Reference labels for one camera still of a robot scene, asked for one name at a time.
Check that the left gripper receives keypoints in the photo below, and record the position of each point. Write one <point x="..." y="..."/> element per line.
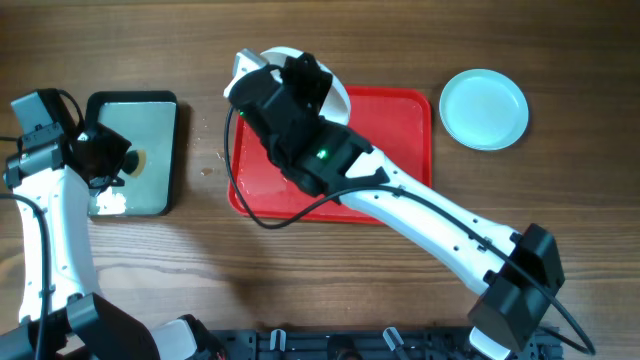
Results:
<point x="117" y="149"/>

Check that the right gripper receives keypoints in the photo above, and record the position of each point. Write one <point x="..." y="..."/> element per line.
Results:
<point x="294" y="70"/>

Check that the white plate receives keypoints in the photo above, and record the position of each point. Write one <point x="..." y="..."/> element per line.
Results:
<point x="337" y="104"/>

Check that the green yellow sponge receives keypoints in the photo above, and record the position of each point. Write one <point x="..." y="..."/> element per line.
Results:
<point x="134" y="163"/>

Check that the light blue plate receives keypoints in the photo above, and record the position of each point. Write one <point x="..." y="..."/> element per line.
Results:
<point x="483" y="110"/>

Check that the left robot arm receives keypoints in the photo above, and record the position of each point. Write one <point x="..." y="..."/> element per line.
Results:
<point x="64" y="158"/>

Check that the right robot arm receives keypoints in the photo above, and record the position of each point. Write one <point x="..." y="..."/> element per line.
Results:
<point x="300" y="114"/>

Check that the black water tray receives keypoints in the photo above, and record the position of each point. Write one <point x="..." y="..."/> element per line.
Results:
<point x="149" y="120"/>

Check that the red plastic tray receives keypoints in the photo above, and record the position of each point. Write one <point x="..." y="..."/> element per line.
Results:
<point x="398" y="121"/>

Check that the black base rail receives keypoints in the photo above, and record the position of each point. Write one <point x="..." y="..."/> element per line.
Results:
<point x="435" y="343"/>

